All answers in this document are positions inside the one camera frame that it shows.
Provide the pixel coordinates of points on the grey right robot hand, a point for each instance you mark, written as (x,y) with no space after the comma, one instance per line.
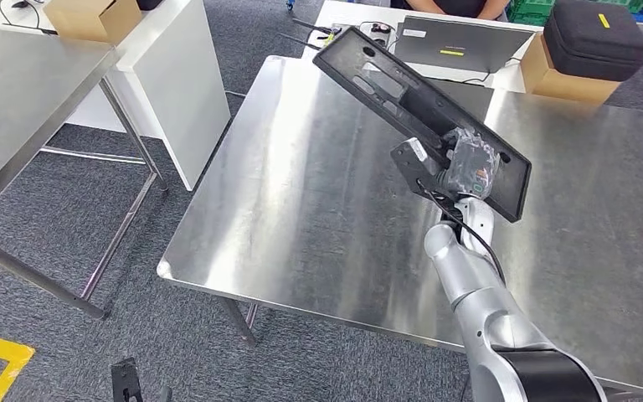
(474,166)

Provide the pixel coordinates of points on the long black plastic part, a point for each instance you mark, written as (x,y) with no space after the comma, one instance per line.
(343,61)

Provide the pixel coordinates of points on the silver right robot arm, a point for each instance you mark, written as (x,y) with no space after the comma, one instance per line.
(482,310)

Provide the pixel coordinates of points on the stainless steel workbench table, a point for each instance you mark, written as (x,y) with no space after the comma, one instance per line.
(327,211)

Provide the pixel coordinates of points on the cardboard box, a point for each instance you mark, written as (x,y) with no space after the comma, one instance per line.
(94,19)
(554,86)

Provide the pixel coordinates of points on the grey laptop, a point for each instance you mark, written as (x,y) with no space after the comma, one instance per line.
(466,39)

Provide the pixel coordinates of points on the person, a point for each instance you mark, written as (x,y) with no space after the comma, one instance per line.
(454,6)

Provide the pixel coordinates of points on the white power strip with plugs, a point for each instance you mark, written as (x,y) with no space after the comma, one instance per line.
(377,33)

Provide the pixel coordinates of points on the green plastic crates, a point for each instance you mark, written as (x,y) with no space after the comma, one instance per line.
(532,11)

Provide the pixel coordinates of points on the black fabric case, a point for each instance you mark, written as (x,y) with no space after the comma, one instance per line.
(593,44)

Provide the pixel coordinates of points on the white desk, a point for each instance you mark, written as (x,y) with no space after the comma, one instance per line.
(177,83)
(349,14)

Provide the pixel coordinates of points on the black antenna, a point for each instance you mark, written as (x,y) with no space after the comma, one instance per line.
(302,41)
(310,26)

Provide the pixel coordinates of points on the yellow floor tape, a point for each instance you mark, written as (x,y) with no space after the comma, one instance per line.
(11,366)

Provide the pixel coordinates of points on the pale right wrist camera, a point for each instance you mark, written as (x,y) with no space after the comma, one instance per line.
(410,161)

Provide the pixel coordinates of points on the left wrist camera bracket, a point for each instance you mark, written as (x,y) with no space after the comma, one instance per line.
(127,380)

